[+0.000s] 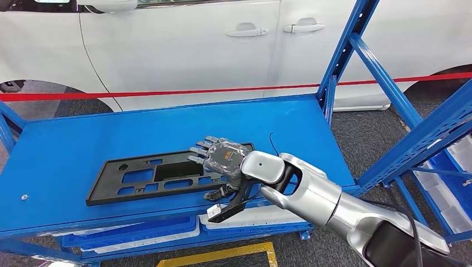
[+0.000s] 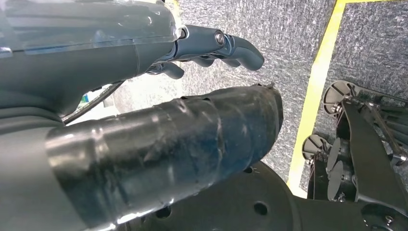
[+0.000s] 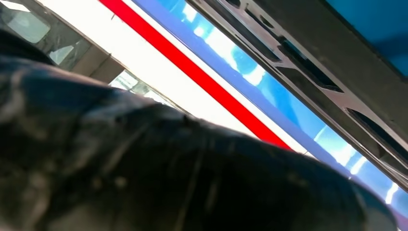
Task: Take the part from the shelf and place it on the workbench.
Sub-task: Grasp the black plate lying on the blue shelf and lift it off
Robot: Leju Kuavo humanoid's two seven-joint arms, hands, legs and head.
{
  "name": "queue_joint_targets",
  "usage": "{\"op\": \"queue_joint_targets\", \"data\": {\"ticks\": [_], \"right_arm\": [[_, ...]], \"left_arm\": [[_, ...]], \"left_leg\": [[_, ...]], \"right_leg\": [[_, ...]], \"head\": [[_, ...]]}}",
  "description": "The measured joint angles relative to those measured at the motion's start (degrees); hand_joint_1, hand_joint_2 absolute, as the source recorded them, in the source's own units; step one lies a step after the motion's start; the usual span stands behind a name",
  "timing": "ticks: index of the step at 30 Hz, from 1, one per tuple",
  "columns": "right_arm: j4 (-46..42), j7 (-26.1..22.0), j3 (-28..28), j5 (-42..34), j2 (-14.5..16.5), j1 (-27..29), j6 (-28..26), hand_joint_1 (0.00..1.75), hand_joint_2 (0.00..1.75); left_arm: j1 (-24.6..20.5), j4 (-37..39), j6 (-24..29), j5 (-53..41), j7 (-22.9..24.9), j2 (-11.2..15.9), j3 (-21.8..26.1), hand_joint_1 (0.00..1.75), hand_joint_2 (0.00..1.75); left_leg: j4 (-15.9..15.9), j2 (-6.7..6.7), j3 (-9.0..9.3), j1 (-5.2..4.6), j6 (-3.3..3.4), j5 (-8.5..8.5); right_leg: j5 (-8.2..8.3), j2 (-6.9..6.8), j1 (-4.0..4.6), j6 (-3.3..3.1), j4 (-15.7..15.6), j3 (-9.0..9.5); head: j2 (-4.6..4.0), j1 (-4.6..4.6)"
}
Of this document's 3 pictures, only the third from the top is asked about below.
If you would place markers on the blue metal shelf rack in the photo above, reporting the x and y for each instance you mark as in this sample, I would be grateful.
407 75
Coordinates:
287 106

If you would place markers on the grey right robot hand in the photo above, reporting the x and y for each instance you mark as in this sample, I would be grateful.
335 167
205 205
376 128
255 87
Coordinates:
143 165

